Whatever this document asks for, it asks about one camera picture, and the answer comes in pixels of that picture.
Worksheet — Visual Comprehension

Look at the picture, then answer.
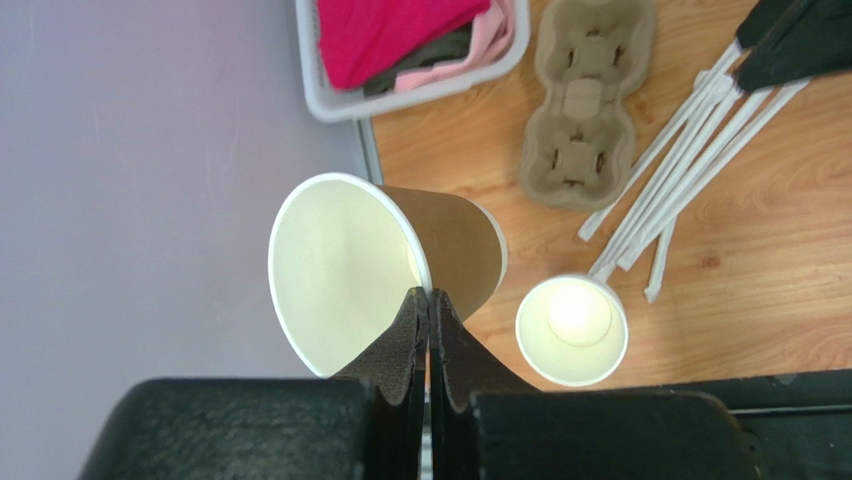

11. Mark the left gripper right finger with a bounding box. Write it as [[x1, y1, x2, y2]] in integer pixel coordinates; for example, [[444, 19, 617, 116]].
[[429, 289, 540, 479]]

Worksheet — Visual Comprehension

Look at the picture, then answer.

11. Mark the white wrapped straw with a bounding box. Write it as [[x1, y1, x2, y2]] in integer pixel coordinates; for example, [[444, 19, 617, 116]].
[[644, 218, 677, 304], [589, 74, 739, 282], [590, 87, 773, 277], [613, 78, 811, 271], [577, 40, 743, 241]]

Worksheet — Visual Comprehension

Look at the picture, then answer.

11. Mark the stack of paper cups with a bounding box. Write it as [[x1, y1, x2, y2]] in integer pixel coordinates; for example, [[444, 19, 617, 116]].
[[267, 173, 509, 378]]

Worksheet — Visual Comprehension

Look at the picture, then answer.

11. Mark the magenta folded cloth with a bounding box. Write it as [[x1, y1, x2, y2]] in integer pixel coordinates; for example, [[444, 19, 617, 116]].
[[316, 0, 491, 90]]

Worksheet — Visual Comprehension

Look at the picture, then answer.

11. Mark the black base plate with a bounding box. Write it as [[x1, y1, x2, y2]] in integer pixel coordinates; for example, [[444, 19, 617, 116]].
[[645, 369, 851, 479]]

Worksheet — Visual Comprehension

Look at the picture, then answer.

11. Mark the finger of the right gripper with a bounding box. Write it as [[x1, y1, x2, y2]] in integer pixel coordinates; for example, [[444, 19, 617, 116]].
[[736, 0, 799, 50], [734, 0, 851, 92]]

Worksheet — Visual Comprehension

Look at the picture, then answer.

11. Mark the single brown paper cup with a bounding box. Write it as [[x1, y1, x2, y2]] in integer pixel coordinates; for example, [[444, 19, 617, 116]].
[[515, 274, 629, 387]]

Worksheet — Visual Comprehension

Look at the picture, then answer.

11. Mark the grey folded cloth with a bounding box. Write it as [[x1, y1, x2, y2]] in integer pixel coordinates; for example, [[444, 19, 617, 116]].
[[362, 23, 472, 97]]

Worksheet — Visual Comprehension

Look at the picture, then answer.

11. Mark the cardboard cup carrier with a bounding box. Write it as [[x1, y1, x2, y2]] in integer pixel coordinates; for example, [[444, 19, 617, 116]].
[[518, 0, 657, 212]]

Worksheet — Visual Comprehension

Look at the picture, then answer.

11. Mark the white plastic basket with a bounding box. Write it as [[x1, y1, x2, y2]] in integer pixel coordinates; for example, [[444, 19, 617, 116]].
[[294, 0, 531, 123]]

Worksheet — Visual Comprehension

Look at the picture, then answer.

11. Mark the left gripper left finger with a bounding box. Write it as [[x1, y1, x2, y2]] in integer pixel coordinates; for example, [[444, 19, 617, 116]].
[[333, 287, 429, 479]]

